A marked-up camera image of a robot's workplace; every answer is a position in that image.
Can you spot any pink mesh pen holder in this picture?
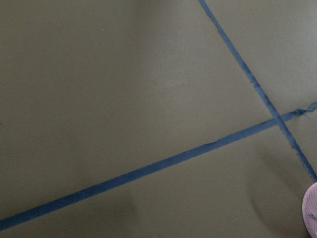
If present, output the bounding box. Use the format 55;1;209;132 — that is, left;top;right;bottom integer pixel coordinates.
302;183;317;238

